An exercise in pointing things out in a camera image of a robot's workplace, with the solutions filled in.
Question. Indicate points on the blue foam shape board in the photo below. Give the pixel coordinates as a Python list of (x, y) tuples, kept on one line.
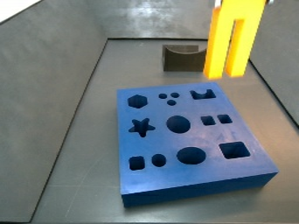
[(184, 144)]

